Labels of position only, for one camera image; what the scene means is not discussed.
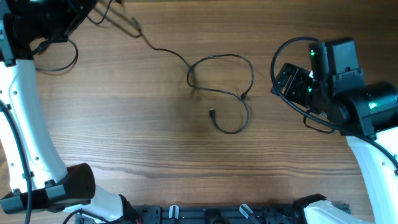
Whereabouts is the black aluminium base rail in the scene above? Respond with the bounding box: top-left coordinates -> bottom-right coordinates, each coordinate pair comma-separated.
74,203 -> 352,224

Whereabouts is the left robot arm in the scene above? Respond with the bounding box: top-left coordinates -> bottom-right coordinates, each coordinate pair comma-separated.
1,0 -> 135,223

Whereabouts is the black usb cable silver plug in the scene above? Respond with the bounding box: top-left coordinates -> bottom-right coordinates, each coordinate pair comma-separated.
186,54 -> 255,134

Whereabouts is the left camera black cable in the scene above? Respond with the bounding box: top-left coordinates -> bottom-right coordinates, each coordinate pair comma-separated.
0,99 -> 34,224

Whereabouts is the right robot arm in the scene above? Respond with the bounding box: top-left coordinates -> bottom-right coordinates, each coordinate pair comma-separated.
270,37 -> 397,223

